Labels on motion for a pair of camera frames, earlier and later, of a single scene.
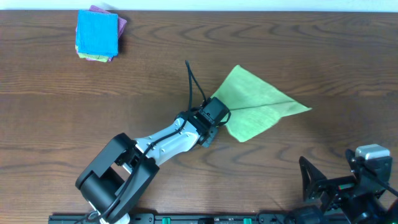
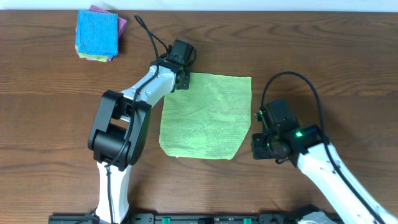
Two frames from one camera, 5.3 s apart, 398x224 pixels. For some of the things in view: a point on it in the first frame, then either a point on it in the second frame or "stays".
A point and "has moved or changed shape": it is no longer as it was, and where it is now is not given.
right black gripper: [339, 188] to [258, 153]
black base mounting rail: [194, 218] stays
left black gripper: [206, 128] to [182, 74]
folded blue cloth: [97, 33] stays
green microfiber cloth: [256, 106] has moved or changed shape
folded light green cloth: [92, 56] stays
